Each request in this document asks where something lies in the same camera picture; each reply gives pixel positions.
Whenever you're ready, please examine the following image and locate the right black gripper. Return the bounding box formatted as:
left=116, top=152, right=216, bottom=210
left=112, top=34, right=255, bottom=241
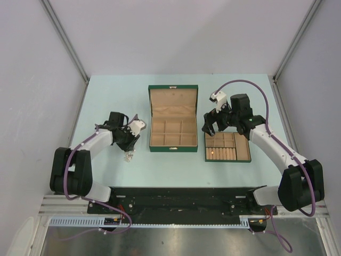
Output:
left=201, top=100, right=239, bottom=137

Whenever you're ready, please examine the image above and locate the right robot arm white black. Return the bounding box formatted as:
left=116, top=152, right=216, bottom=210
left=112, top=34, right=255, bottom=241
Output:
left=202, top=92, right=324, bottom=214

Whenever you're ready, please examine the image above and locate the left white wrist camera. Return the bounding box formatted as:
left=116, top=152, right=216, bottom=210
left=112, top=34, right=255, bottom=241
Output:
left=128, top=119, right=147, bottom=137

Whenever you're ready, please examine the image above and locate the aluminium frame rail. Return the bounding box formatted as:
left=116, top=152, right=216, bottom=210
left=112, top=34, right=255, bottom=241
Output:
left=39, top=195, right=340, bottom=255

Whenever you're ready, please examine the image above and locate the silver crystal necklace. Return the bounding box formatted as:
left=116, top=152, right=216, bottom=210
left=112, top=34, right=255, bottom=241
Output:
left=122, top=149, right=136, bottom=163

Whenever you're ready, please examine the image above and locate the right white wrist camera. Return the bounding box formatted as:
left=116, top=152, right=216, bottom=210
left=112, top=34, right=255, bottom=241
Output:
left=209, top=91, right=228, bottom=113

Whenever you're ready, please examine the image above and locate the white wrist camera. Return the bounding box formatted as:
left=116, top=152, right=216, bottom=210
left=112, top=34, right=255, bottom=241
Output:
left=128, top=119, right=147, bottom=137
left=209, top=91, right=228, bottom=113

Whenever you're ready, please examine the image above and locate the purple cable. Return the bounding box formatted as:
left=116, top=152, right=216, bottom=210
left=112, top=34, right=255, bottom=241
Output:
left=54, top=114, right=133, bottom=242
left=215, top=79, right=318, bottom=254

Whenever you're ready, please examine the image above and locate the white slotted cable duct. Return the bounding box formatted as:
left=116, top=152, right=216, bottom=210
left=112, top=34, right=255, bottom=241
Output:
left=49, top=214, right=278, bottom=229

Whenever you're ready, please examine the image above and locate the green jewelry tray insert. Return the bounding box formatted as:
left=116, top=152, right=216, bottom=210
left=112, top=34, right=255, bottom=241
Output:
left=204, top=132, right=251, bottom=163

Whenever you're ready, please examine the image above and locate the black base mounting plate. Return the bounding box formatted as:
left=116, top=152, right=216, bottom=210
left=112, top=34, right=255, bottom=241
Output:
left=54, top=186, right=283, bottom=217

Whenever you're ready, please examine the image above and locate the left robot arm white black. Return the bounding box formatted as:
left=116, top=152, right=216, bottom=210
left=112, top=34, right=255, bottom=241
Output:
left=50, top=111, right=147, bottom=213

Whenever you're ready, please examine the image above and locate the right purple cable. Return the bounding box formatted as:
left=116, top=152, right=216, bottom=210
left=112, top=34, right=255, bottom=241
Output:
left=215, top=79, right=318, bottom=254

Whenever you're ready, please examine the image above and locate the green jewelry box beige lining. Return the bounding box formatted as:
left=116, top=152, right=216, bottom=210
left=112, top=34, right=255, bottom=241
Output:
left=148, top=85, right=198, bottom=153

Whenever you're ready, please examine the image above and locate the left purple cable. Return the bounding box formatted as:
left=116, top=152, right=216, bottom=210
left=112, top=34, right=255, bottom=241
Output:
left=54, top=114, right=133, bottom=242

